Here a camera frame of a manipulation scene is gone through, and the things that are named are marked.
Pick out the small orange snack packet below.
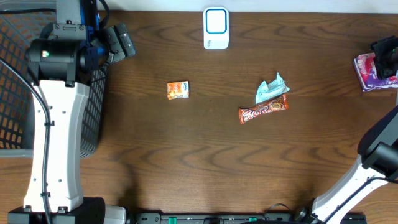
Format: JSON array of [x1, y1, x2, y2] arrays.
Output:
[[167, 81, 190, 100]]

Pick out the dark grey plastic basket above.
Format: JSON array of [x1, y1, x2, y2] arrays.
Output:
[[1, 0, 107, 158]]

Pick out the orange chocolate bar wrapper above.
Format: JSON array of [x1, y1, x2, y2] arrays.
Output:
[[238, 94, 289, 124]]

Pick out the white barcode scanner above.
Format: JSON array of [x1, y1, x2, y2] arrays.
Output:
[[203, 7, 229, 50]]

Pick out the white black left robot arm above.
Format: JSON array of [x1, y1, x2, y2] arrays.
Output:
[[7, 1, 136, 224]]

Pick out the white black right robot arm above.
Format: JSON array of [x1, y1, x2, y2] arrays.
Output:
[[293, 36, 397, 223]]

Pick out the purple red snack packet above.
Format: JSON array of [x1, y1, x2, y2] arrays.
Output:
[[353, 53, 397, 92]]

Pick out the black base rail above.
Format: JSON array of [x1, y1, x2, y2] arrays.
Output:
[[133, 212, 368, 224]]

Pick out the teal snack packet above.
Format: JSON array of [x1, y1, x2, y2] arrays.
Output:
[[255, 72, 290, 104]]

